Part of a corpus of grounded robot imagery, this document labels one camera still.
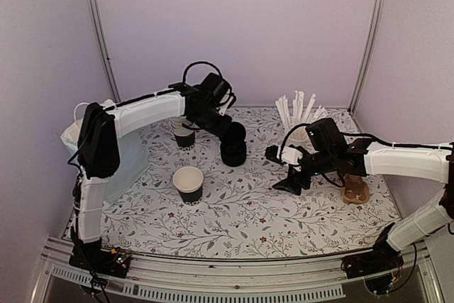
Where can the left aluminium frame post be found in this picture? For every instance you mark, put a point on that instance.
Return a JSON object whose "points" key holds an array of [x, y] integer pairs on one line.
{"points": [[103, 49]]}

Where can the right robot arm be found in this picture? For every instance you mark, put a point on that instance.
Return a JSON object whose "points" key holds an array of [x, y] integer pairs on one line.
{"points": [[369, 155]]}

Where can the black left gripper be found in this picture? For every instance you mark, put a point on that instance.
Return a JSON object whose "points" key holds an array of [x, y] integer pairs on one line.
{"points": [[220, 130]]}

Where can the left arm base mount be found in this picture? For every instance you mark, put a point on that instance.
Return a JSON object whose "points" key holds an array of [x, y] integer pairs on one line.
{"points": [[114, 262]]}

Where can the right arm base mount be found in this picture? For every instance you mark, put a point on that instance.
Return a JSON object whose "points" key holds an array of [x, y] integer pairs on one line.
{"points": [[373, 262]]}

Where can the right aluminium frame post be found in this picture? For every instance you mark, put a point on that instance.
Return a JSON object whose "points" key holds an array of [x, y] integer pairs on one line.
{"points": [[377, 8]]}

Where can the white cup holding straws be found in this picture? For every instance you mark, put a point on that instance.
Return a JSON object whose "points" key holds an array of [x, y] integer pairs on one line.
{"points": [[299, 138]]}

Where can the stack of paper cups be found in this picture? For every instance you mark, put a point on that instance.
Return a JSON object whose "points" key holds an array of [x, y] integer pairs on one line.
{"points": [[184, 135]]}

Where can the front aluminium rail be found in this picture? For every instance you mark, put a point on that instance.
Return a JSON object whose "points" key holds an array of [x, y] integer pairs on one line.
{"points": [[159, 278]]}

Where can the aluminium frame post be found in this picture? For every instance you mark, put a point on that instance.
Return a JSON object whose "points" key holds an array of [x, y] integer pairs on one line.
{"points": [[103, 49], [377, 8]]}

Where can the floral tablecloth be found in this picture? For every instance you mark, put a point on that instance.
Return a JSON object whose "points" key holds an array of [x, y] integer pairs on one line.
{"points": [[240, 215]]}

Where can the brown cardboard cup carrier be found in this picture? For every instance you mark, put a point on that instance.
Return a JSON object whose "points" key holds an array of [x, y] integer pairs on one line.
{"points": [[355, 190]]}

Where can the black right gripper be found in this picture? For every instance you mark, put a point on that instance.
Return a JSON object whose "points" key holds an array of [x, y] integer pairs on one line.
{"points": [[290, 184]]}

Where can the white paper bag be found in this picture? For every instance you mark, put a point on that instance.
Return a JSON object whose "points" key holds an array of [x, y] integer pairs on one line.
{"points": [[102, 153]]}

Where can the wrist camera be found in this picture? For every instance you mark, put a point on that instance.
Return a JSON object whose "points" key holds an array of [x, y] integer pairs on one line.
{"points": [[227, 102], [290, 155]]}

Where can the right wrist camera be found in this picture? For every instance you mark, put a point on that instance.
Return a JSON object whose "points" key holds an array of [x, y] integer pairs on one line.
{"points": [[290, 155]]}

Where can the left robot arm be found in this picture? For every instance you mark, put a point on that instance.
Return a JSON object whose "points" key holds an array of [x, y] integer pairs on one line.
{"points": [[188, 107]]}

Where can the black paper coffee cup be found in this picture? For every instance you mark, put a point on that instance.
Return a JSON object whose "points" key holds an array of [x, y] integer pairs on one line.
{"points": [[189, 183]]}

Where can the stack of black lids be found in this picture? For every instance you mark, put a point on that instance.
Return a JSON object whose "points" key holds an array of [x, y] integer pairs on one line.
{"points": [[233, 146]]}

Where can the bundle of white wrapped straws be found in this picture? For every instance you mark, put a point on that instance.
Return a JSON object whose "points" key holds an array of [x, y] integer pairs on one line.
{"points": [[294, 111]]}

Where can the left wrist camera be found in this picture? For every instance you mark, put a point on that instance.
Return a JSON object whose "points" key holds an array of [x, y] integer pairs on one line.
{"points": [[227, 102]]}

